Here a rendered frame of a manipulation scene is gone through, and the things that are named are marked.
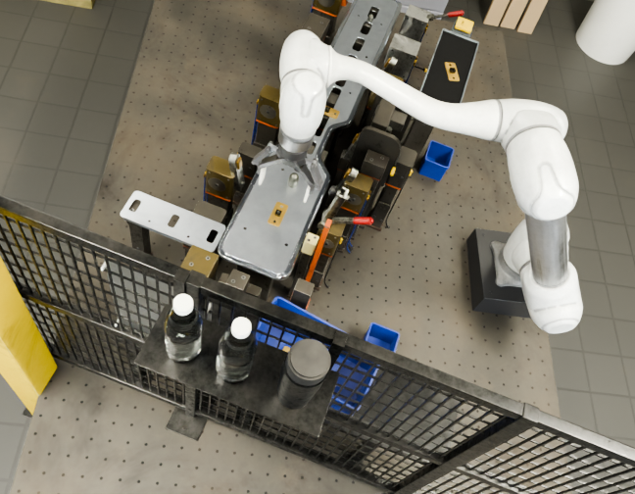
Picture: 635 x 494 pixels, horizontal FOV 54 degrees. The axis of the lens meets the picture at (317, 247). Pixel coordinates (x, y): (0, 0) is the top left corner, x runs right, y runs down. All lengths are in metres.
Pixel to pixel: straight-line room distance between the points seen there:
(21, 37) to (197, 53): 1.40
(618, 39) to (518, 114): 3.06
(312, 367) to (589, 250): 2.74
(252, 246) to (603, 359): 2.04
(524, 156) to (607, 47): 3.18
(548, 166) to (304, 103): 0.56
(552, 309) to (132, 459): 1.28
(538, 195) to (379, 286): 0.86
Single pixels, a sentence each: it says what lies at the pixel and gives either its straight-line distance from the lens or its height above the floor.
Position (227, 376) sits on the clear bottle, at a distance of 1.13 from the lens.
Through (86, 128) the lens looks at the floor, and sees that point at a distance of 3.38.
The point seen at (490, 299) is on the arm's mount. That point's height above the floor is 0.80.
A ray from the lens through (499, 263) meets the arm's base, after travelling 2.23.
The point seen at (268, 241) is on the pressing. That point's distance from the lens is 1.81.
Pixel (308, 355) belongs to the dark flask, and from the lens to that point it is 1.01.
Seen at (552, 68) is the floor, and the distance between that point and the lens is 4.46.
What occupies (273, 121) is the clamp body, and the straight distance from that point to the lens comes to 2.15.
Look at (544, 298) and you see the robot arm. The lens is 1.94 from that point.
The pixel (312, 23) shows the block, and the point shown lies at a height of 1.03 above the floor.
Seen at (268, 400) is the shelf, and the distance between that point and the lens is 1.17.
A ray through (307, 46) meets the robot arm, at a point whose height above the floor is 1.51.
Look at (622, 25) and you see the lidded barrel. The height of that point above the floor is 0.30.
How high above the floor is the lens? 2.54
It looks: 58 degrees down
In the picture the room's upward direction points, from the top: 20 degrees clockwise
